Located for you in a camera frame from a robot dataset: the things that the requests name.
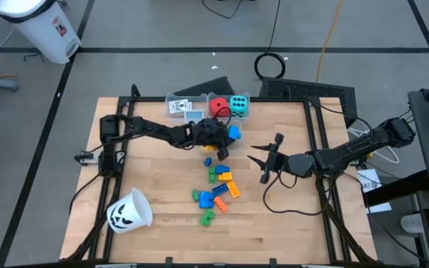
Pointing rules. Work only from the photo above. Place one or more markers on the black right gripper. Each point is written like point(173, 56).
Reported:
point(296, 165)

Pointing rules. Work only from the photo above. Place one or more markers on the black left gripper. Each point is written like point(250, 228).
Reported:
point(210, 132)

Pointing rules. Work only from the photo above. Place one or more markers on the yellow toy block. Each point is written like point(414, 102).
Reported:
point(209, 148)
point(225, 176)

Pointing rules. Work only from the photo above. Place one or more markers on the teal foam die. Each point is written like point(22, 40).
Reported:
point(238, 106)

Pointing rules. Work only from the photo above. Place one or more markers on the red foam die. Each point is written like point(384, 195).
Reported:
point(218, 106)

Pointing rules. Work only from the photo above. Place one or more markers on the orange toy block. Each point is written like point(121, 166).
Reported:
point(233, 189)
point(220, 204)

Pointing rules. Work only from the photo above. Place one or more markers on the teal-print playing card deck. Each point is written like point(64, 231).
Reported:
point(192, 114)

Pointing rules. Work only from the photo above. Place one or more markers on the dark blue block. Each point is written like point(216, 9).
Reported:
point(219, 190)

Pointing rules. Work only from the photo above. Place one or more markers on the large blue toy block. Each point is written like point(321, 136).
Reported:
point(206, 200)

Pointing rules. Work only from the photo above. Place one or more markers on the black-print playing card deck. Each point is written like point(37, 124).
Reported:
point(179, 106)

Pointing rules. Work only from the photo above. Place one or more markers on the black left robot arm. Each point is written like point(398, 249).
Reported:
point(151, 128)

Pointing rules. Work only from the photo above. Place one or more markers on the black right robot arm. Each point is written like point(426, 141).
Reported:
point(352, 152)

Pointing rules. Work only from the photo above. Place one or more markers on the small blue toy block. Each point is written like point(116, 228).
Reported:
point(208, 162)

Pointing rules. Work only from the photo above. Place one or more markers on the black wedge-shaped box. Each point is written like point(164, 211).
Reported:
point(207, 88)

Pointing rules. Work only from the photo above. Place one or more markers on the small green toy block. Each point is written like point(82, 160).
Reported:
point(195, 195)

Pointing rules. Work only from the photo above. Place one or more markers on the black perforated computer case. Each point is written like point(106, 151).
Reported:
point(304, 89)

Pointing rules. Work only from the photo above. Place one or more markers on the white paper sheet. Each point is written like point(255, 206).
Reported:
point(371, 180)

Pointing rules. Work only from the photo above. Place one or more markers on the white jack-o-lantern bucket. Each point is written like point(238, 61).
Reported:
point(132, 208)

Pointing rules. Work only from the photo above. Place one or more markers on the black beam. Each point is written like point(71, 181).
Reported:
point(397, 188)

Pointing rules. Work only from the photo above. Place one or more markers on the white pedal trash can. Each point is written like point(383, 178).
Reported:
point(43, 30)

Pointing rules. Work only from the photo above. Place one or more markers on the black aluminium table frame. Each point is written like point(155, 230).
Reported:
point(274, 99)

